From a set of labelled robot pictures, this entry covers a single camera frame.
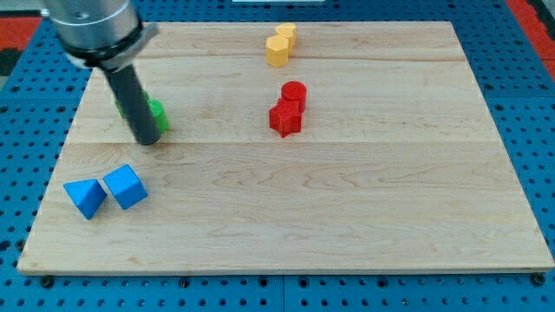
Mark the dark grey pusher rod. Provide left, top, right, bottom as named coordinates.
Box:
left=104, top=65, right=160, bottom=146

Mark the green star block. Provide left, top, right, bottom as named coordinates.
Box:
left=114, top=89, right=150, bottom=119

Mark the green cylinder block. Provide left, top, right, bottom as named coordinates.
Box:
left=147, top=99, right=169, bottom=133

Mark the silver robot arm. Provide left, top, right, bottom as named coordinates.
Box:
left=41, top=0, right=160, bottom=146

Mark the red star block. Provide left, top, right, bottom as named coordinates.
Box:
left=269, top=98, right=303, bottom=138

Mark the blue cube block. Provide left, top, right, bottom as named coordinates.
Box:
left=103, top=165, right=148, bottom=210

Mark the blue triangle block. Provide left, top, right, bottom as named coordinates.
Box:
left=63, top=179, right=107, bottom=220

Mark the yellow hexagon block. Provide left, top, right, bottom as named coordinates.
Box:
left=265, top=35, right=289, bottom=68

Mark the red cylinder block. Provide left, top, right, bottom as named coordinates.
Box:
left=281, top=81, right=307, bottom=113

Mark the yellow pentagon block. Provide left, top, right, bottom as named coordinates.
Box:
left=275, top=22, right=297, bottom=53

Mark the light wooden board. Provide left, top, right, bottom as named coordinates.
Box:
left=17, top=22, right=554, bottom=276

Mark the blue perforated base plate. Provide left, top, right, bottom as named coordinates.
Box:
left=1, top=0, right=554, bottom=311

